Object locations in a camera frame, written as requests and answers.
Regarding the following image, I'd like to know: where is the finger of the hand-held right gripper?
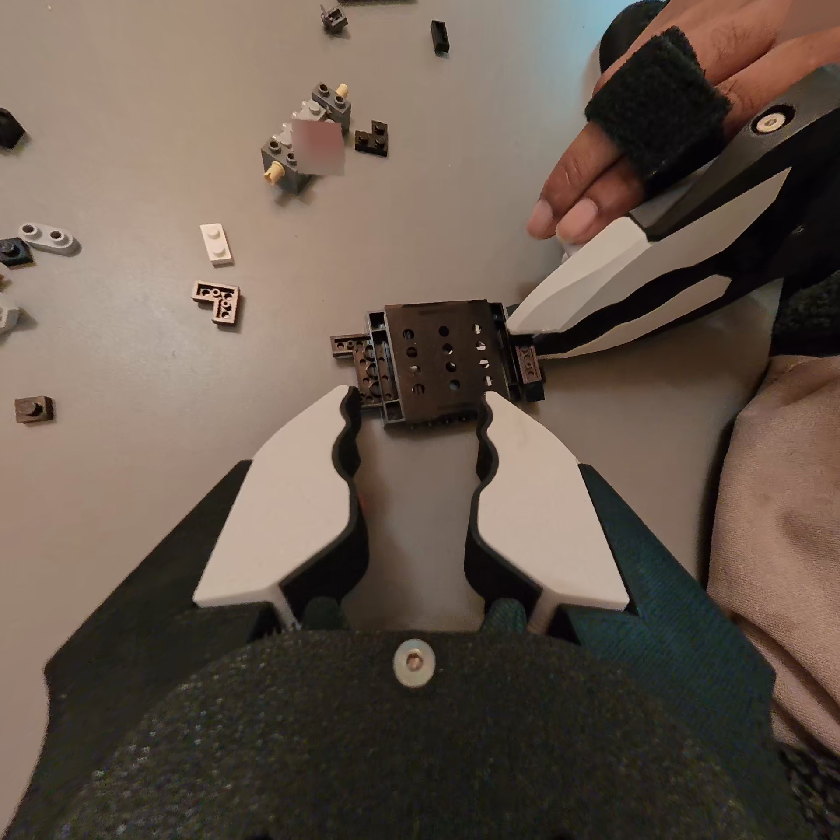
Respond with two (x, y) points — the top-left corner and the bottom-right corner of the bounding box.
(507, 167), (793, 337)
(535, 274), (735, 362)

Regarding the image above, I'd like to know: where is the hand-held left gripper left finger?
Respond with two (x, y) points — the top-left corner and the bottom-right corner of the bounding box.
(192, 385), (370, 630)

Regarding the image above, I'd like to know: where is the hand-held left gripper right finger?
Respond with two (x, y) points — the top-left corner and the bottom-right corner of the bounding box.
(463, 391), (631, 635)

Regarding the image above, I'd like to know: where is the black toy car chassis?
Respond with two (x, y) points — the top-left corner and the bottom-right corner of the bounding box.
(329, 298), (550, 432)

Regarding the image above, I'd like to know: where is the grey toy axle assembly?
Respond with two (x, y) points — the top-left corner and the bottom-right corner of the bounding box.
(260, 82), (353, 195)

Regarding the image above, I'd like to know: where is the grey desk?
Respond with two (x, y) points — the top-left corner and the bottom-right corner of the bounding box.
(0, 0), (785, 828)

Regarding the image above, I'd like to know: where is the person's right hand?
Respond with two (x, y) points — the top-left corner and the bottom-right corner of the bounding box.
(527, 0), (840, 244)

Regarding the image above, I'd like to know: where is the black L-shaped toy plate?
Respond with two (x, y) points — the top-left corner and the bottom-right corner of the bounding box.
(354, 119), (390, 159)
(191, 280), (242, 328)

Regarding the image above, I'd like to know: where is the beige sweatshirt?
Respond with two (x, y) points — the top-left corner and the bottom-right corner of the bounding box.
(705, 354), (840, 756)

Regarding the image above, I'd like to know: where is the white toy plate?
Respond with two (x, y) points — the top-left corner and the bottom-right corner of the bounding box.
(199, 222), (236, 267)

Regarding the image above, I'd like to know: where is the pile of small toy bricks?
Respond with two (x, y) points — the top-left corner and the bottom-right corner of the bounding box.
(0, 220), (81, 337)

